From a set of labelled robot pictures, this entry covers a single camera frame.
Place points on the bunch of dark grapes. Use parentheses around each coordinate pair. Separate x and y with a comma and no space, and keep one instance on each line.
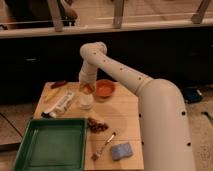
(96,126)

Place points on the blue box on floor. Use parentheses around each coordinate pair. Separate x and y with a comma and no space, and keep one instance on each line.
(192,95)

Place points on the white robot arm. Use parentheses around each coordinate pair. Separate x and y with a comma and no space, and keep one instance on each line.
(164,122)

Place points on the green plastic tray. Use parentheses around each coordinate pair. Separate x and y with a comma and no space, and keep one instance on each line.
(52,145)

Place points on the dark red sausage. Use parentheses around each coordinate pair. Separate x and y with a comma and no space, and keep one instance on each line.
(58,84)

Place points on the blue sponge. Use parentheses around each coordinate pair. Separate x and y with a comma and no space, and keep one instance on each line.
(121,151)

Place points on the white tube with black cap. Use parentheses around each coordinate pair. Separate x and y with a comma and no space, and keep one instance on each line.
(60,107)

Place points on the orange bowl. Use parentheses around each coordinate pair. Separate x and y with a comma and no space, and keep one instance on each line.
(104,88)

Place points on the white paper cup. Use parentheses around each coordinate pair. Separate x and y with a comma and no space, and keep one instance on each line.
(86,101)

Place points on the red yellow apple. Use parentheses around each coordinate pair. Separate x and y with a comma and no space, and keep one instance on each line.
(88,89)

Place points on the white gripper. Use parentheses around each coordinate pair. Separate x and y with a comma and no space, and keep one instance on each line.
(85,78)

